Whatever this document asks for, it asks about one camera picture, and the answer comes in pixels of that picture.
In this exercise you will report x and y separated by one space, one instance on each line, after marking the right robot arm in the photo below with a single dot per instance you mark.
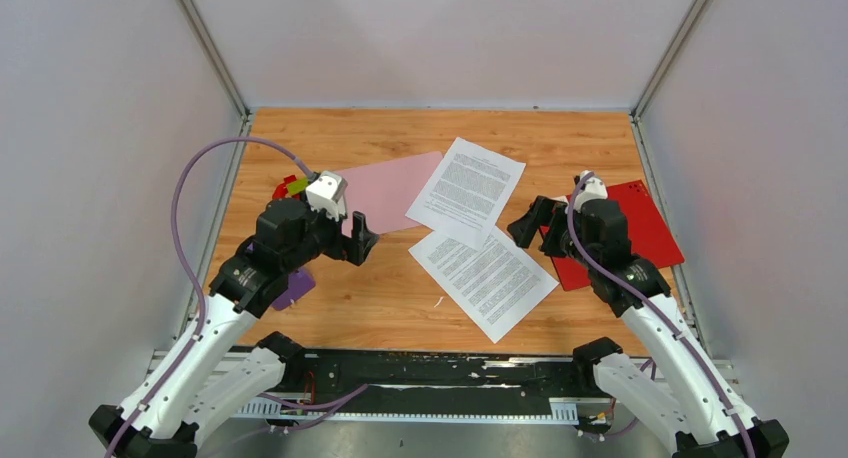
696 413

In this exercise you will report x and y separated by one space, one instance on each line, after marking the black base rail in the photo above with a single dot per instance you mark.
283 381

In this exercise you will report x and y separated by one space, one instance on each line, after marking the green toy block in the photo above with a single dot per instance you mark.
298 186

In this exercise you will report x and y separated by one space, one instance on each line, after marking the purple box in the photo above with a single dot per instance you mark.
296 289

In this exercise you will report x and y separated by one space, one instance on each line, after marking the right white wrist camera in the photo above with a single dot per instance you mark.
588 187

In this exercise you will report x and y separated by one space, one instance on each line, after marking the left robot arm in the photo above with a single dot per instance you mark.
218 336

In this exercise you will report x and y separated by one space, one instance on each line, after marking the printed paper sheet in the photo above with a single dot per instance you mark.
466 194
495 286

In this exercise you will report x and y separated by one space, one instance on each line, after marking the red toy block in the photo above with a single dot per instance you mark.
281 191

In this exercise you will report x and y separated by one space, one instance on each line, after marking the pink paper sheet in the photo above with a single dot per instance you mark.
385 191

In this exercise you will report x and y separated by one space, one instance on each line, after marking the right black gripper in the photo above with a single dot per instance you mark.
543 211

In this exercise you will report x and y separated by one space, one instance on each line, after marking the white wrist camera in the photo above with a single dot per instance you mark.
588 187
326 194

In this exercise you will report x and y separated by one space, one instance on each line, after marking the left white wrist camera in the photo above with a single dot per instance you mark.
326 194

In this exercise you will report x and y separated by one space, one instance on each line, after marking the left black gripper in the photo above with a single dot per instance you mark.
355 249

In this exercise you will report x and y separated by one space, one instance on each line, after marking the red folder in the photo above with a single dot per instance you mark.
648 232

